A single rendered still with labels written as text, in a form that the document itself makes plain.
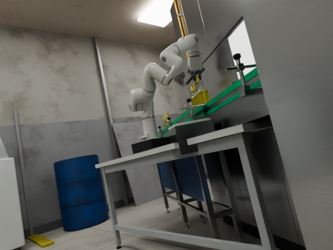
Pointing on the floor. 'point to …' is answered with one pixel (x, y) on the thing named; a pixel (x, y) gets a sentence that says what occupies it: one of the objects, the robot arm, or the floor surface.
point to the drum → (81, 193)
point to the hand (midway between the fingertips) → (196, 78)
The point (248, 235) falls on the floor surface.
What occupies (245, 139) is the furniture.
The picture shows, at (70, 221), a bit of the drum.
